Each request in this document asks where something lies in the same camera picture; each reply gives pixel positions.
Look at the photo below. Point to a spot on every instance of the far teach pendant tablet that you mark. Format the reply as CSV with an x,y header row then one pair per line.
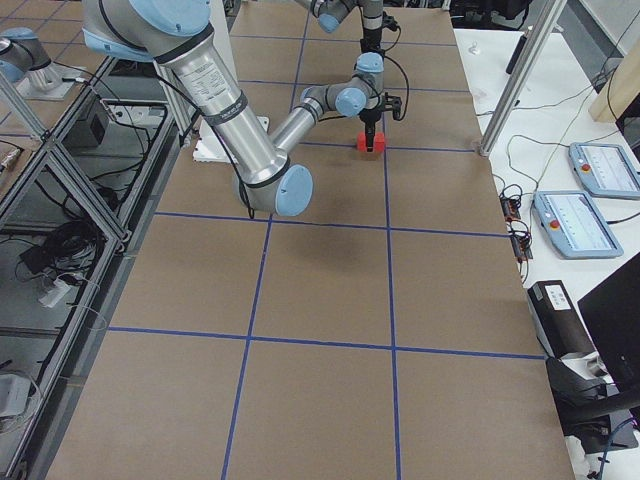
x,y
605,170

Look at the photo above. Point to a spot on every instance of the black monitor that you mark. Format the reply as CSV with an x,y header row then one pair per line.
x,y
611,314

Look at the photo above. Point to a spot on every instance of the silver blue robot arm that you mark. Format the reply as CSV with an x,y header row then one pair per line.
x,y
331,13
178,35

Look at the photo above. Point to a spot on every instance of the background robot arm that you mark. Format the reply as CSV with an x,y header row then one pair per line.
x,y
21,53

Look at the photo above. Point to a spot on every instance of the red block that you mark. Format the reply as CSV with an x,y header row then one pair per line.
x,y
379,142
361,142

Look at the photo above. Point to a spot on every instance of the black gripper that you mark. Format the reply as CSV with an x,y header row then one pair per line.
x,y
370,119
371,40

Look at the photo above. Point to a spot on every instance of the black box with label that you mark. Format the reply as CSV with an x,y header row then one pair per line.
x,y
558,326

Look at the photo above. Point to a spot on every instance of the aluminium frame post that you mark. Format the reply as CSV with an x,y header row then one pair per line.
x,y
536,40

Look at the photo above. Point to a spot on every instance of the teach pendant tablet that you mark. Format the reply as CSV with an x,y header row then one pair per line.
x,y
605,170
575,226

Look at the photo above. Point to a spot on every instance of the near teach pendant tablet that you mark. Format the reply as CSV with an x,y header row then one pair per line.
x,y
575,226

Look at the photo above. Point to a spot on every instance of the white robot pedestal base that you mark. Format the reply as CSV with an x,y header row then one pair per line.
x,y
215,140

